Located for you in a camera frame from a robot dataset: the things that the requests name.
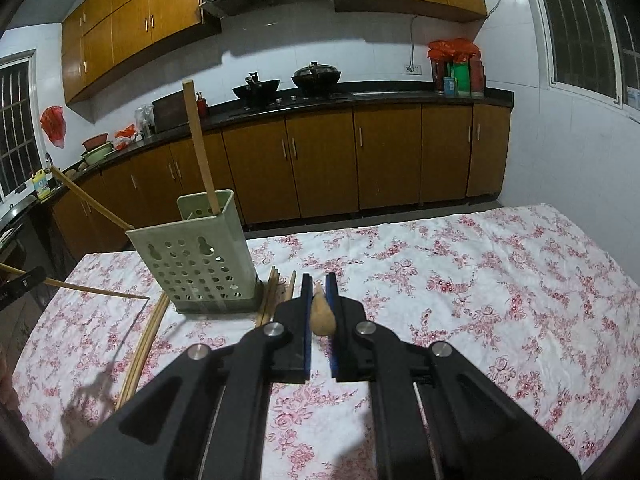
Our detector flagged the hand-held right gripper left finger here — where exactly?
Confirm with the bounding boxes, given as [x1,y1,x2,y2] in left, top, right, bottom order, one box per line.
[54,272,313,480]

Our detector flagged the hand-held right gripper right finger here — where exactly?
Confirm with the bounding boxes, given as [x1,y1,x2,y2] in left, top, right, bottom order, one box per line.
[325,272,583,480]

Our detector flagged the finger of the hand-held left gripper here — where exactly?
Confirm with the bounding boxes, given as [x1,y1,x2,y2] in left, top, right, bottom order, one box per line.
[0,266,47,311]

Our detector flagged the wooden spoon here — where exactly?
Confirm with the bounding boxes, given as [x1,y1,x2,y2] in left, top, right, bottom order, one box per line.
[310,282,335,337]

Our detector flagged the white chopstick holder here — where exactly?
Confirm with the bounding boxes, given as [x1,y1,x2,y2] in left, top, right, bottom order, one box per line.
[125,189,261,315]

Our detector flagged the yellow detergent bottle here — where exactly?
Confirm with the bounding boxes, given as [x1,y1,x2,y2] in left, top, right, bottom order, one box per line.
[31,169,52,200]

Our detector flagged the floral tablecloth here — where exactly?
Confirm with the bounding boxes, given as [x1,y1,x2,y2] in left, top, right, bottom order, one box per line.
[10,203,640,480]

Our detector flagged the green basin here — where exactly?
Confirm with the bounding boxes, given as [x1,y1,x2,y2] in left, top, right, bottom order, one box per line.
[80,143,115,166]

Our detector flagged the barred window with faucet side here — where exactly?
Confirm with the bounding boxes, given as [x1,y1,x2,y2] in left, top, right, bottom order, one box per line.
[0,50,39,202]

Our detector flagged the hanging red plastic bag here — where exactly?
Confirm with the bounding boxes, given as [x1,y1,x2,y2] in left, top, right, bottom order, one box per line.
[40,106,66,149]

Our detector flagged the wooden lower cabinets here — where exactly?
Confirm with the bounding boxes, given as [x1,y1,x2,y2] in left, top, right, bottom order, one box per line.
[50,101,512,262]

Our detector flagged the glass jars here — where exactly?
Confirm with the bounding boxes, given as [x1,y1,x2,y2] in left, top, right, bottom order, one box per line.
[135,105,155,139]

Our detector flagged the dark wooden cutting board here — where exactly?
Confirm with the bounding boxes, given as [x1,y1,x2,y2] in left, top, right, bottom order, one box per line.
[152,92,194,132]

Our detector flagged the gas stove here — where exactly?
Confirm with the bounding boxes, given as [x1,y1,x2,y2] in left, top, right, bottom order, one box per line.
[244,90,352,109]

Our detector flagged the open black wok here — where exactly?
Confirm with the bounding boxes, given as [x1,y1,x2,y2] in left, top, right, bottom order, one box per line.
[232,72,281,107]

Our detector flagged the black countertop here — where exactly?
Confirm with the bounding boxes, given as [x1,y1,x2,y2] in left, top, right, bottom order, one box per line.
[0,86,515,221]

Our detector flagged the black wok with lid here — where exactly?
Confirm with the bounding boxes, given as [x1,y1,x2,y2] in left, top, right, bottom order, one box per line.
[291,61,343,95]

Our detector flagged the wide wooden upper cabinet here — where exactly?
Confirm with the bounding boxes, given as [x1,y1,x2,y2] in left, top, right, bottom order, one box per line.
[61,0,223,107]

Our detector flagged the large barred window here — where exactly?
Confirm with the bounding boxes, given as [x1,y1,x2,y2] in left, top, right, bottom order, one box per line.
[529,0,640,122]

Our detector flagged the grey power cable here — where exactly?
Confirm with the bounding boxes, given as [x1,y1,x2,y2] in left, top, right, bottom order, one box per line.
[409,0,515,68]

